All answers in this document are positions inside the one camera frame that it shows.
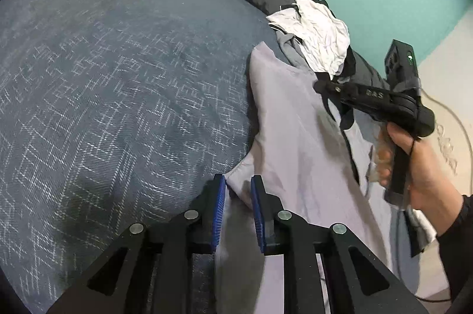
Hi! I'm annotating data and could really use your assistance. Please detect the blue patterned bed blanket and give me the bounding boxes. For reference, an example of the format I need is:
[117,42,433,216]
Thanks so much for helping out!
[0,0,291,314]

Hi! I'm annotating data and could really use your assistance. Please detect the white crumpled garment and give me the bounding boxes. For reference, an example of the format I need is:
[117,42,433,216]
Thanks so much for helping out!
[266,0,350,77]

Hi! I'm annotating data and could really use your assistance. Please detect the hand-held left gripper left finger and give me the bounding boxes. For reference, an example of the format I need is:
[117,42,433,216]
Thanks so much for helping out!
[48,174,227,314]

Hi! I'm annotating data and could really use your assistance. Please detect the cream tufted headboard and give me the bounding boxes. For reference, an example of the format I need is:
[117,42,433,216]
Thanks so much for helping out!
[416,16,473,198]

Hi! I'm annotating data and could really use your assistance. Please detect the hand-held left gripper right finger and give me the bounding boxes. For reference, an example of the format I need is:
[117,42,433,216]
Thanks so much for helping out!
[250,174,429,314]

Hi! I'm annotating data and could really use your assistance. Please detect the grey crumpled garment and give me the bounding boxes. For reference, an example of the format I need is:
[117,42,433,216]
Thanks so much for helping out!
[275,32,315,72]

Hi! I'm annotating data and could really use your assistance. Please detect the black crumpled garment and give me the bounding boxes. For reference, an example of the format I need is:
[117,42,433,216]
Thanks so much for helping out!
[295,0,372,83]

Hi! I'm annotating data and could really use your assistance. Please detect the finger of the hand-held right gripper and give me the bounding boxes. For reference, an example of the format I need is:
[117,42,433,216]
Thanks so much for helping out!
[313,78,357,104]

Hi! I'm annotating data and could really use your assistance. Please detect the person's right hand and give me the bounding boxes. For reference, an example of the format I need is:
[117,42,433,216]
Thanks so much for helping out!
[373,123,463,213]

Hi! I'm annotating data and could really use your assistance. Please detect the light grey zip jacket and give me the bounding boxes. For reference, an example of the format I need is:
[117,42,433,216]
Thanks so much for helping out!
[214,41,444,314]

